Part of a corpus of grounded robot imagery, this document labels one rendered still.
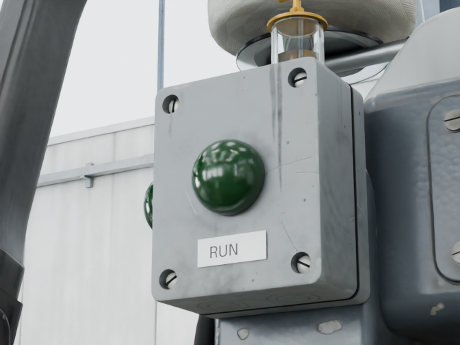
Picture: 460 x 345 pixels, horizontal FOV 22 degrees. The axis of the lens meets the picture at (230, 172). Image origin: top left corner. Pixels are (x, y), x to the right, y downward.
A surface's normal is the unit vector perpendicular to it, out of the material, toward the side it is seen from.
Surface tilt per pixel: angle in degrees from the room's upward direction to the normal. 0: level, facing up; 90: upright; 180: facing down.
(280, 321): 90
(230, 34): 179
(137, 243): 90
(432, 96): 79
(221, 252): 90
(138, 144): 90
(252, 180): 108
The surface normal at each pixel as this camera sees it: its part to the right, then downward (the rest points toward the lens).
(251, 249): -0.50, -0.26
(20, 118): 0.83, -0.22
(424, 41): -0.91, -0.12
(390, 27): -0.01, 0.95
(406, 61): -0.99, -0.04
